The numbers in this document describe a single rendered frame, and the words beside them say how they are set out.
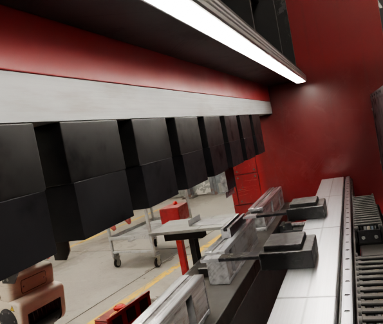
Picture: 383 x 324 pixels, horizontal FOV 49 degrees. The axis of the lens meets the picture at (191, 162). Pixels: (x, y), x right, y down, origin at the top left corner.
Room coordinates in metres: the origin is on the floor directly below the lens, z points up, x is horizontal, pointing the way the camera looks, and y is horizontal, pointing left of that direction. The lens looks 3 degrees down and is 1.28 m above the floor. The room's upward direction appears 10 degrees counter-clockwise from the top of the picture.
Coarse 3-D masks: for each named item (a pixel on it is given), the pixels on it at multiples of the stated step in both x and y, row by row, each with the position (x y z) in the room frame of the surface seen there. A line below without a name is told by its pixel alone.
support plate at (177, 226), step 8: (216, 216) 1.47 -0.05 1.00; (224, 216) 1.45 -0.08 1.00; (232, 216) 1.42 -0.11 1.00; (168, 224) 1.48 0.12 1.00; (176, 224) 1.45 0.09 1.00; (184, 224) 1.43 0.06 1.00; (224, 224) 1.31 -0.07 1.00; (152, 232) 1.40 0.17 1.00; (160, 232) 1.37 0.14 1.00; (168, 232) 1.36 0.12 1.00; (176, 232) 1.35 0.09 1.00; (184, 232) 1.34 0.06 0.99
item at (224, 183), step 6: (222, 174) 1.32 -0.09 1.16; (228, 174) 1.35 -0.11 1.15; (222, 180) 1.33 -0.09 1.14; (228, 180) 1.34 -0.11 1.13; (234, 180) 1.41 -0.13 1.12; (222, 186) 1.33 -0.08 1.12; (228, 186) 1.33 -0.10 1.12; (234, 186) 1.40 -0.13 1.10; (228, 192) 1.35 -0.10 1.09; (234, 192) 1.42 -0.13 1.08
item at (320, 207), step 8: (296, 200) 1.32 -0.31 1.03; (304, 200) 1.29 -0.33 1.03; (312, 200) 1.27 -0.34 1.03; (320, 200) 1.31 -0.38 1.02; (288, 208) 1.27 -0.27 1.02; (296, 208) 1.25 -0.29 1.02; (304, 208) 1.24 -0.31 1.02; (312, 208) 1.23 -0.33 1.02; (320, 208) 1.22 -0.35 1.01; (248, 216) 1.35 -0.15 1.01; (256, 216) 1.34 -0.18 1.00; (264, 216) 1.33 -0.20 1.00; (272, 216) 1.32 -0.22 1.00; (288, 216) 1.26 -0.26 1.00; (296, 216) 1.25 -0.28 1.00; (304, 216) 1.24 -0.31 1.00; (312, 216) 1.23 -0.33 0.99; (320, 216) 1.22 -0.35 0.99
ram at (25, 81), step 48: (0, 48) 0.49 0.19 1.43; (48, 48) 0.57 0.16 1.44; (96, 48) 0.68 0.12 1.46; (144, 48) 0.85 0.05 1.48; (0, 96) 0.48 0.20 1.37; (48, 96) 0.55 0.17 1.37; (96, 96) 0.66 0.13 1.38; (144, 96) 0.82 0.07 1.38; (192, 96) 1.07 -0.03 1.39; (240, 96) 1.55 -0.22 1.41
